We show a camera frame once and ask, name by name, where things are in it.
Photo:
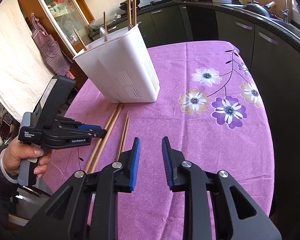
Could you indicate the person's left hand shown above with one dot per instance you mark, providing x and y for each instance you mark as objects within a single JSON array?
[{"x": 17, "y": 151}]

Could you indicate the white plastic utensil holder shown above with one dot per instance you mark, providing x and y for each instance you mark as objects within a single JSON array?
[{"x": 121, "y": 68}]

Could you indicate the white spoon handle in holder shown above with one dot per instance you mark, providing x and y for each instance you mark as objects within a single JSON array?
[{"x": 104, "y": 34}]

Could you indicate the blue black finger of the left gripper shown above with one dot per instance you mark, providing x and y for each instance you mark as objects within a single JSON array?
[{"x": 89, "y": 127}]

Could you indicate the white cloth curtain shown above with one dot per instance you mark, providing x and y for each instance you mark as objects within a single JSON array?
[{"x": 23, "y": 73}]

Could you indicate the dark sleeve left forearm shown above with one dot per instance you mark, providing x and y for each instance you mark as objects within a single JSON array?
[{"x": 0, "y": 187}]

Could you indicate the chrome sink faucet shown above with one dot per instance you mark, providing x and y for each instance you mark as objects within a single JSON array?
[{"x": 285, "y": 11}]

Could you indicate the tall wooden chopstick in holder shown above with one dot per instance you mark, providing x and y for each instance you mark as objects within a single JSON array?
[{"x": 134, "y": 22}]

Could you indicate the glass door wooden cabinet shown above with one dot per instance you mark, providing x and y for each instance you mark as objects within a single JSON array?
[{"x": 63, "y": 19}]

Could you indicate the purple floral tablecloth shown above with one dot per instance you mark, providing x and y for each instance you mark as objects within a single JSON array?
[{"x": 197, "y": 163}]

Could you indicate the wooden chopstick on table leftmost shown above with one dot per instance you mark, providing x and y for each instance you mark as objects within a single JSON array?
[{"x": 92, "y": 156}]

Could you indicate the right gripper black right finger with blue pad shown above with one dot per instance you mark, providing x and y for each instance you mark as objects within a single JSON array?
[{"x": 216, "y": 206}]

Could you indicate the short wooden chopstick in holder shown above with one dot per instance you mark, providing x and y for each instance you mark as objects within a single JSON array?
[{"x": 104, "y": 21}]

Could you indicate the checkered apron hanging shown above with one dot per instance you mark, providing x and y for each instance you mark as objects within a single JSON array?
[{"x": 50, "y": 50}]

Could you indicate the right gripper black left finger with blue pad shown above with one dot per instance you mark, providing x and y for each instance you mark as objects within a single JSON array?
[{"x": 85, "y": 206}]

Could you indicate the black wok with handle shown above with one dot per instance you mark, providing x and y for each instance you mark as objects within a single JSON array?
[{"x": 260, "y": 9}]

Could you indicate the leaning wooden chopstick in holder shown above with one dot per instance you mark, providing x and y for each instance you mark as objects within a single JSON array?
[{"x": 80, "y": 40}]

